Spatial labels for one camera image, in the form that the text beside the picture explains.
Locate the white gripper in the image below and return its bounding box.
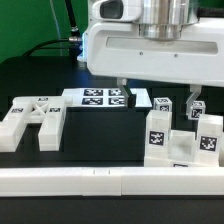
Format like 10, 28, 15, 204
85, 18, 224, 115

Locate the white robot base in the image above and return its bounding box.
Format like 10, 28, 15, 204
77, 0, 98, 65

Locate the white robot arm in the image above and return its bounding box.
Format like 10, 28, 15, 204
84, 0, 224, 108

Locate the white tagged cube left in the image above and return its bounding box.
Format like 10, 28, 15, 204
153, 97, 172, 112

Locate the white tagged cube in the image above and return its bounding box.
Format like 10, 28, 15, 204
188, 101, 206, 120
153, 97, 172, 112

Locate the white tagged cube right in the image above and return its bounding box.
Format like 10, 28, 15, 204
188, 101, 206, 120

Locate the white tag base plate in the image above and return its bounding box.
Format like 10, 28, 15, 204
62, 88, 152, 108

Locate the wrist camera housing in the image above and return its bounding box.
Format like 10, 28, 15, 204
92, 0, 143, 22

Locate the white front fence rail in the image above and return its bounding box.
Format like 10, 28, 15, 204
0, 167, 224, 197

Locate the black cable with connector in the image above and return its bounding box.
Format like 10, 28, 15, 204
21, 0, 84, 58

